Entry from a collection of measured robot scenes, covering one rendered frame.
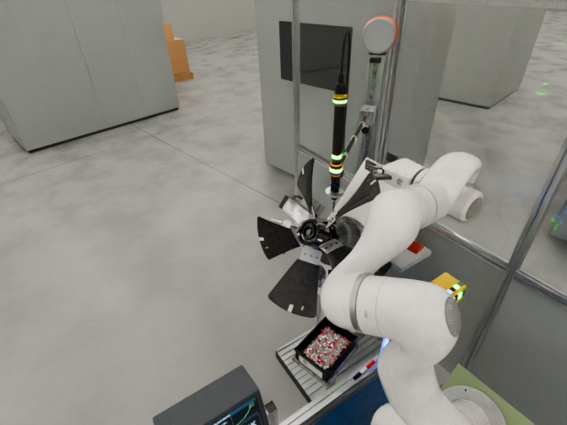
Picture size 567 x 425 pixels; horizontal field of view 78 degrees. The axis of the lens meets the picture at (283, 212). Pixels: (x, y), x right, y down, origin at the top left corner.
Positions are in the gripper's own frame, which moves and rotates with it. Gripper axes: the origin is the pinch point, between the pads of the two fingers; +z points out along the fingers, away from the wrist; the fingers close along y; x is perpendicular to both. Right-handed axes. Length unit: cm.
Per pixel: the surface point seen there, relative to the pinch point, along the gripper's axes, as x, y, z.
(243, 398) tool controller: -40, -62, -21
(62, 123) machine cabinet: -138, -82, 555
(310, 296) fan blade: -67, -13, 16
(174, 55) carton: -113, 185, 812
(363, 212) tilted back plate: -47, 28, 29
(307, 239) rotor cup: -46, -7, 26
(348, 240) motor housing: -51, 10, 20
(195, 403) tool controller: -42, -73, -14
